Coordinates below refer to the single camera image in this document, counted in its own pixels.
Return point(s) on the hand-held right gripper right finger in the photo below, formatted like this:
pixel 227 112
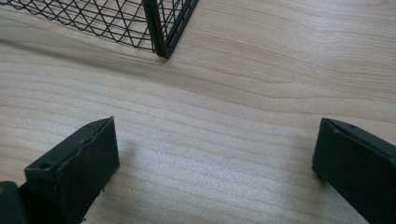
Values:
pixel 358 168

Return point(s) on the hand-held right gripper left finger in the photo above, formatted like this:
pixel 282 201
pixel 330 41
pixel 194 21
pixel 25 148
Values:
pixel 77 174

